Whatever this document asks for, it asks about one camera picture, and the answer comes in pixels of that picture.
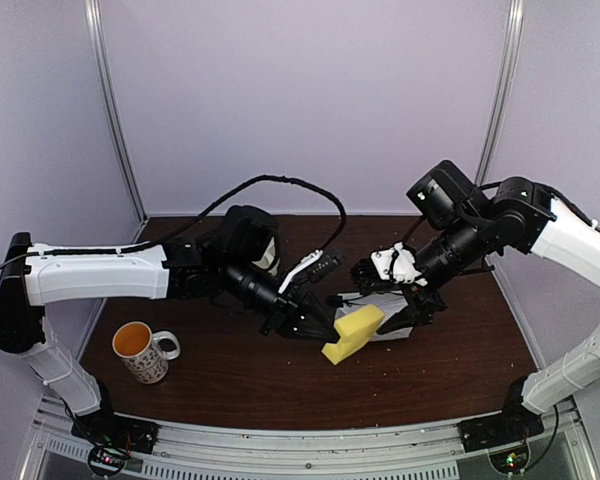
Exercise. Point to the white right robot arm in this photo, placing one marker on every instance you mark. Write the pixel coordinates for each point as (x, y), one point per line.
(474, 221)

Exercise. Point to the white paper bag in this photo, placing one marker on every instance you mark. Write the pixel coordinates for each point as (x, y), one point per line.
(380, 306)

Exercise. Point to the aluminium corner post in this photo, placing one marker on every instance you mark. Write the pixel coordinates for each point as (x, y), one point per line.
(507, 69)
(97, 38)

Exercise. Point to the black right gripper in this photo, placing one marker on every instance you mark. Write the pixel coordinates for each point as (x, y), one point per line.
(415, 314)

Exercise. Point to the right aluminium corner post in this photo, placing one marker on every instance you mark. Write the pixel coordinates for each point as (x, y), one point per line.
(507, 69)

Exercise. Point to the patterned mug orange inside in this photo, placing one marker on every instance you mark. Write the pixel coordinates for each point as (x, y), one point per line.
(145, 353)

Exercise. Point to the left aluminium corner post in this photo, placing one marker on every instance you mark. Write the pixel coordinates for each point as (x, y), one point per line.
(97, 38)

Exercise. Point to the aluminium front rail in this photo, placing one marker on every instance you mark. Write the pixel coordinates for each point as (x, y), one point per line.
(431, 450)

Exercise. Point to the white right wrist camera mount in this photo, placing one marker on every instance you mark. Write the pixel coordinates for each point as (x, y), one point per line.
(397, 265)

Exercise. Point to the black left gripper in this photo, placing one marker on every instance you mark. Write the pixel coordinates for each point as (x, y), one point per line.
(290, 311)

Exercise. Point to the cream ceramic mug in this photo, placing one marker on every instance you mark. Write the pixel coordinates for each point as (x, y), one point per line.
(270, 258)

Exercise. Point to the yellow sponge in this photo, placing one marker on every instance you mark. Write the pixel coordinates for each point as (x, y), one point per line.
(355, 330)

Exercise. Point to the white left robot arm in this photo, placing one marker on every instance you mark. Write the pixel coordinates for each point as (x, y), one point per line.
(237, 257)

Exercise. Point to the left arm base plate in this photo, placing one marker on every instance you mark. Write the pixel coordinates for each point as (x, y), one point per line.
(117, 435)

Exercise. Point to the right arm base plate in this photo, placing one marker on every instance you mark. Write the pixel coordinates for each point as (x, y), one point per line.
(498, 429)

